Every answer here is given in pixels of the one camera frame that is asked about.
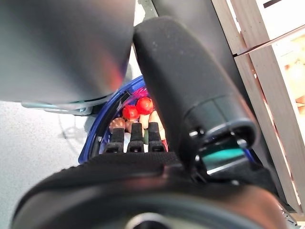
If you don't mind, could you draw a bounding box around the red tomato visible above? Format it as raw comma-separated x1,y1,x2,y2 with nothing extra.
136,97,154,115
122,105,141,120

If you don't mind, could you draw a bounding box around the brown round vegetable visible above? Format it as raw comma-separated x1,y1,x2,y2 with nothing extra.
109,118,126,131

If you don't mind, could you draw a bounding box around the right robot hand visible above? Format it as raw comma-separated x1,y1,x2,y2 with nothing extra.
10,15,288,229

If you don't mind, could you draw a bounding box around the tan potato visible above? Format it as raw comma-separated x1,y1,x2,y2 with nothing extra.
139,111,166,144

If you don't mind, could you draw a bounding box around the blue plastic shopping basket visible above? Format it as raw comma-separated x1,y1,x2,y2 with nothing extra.
77,75,172,165

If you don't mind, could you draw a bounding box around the silver right robot leg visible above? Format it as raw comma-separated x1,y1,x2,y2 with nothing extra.
0,0,136,116

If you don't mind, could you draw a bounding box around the wooden potato crate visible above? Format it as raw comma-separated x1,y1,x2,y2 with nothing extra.
211,0,305,215

